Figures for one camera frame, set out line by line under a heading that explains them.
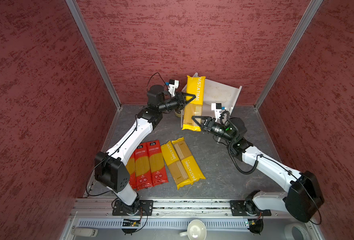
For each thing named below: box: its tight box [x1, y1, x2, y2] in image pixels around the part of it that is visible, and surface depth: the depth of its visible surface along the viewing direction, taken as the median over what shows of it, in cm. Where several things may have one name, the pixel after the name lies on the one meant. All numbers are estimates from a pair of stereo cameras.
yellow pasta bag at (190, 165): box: [171, 137, 206, 184], surface depth 91 cm
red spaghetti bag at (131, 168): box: [125, 150, 137, 191], surface depth 85 cm
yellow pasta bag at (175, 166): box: [161, 141, 193, 190], surface depth 89 cm
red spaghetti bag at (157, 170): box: [146, 139, 169, 187], surface depth 89 cm
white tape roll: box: [284, 223, 311, 240], surface depth 68 cm
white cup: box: [179, 219, 207, 240], surface depth 68 cm
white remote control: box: [71, 228, 98, 237], surface depth 66 cm
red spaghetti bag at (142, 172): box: [134, 143, 154, 191], surface depth 87 cm
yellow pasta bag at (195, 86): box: [182, 75, 206, 131], surface depth 69 cm
